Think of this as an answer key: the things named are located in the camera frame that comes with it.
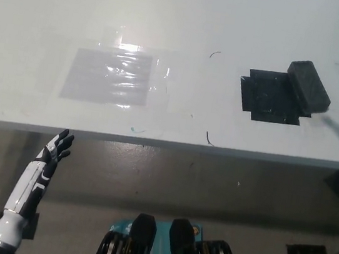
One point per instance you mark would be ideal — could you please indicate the black teal robot torso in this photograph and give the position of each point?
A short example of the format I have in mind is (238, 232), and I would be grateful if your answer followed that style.
(139, 249)

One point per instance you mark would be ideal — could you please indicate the dark grey whiteboard eraser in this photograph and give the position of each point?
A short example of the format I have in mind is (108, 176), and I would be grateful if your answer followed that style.
(309, 85)

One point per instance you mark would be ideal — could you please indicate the grey rectangular tape patch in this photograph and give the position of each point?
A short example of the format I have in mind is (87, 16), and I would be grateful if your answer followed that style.
(84, 83)

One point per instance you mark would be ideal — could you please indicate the clear plastic film sheet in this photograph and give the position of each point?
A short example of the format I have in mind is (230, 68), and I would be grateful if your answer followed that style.
(159, 100)

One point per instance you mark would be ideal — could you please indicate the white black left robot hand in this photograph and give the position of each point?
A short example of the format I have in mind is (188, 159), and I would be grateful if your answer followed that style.
(30, 184)

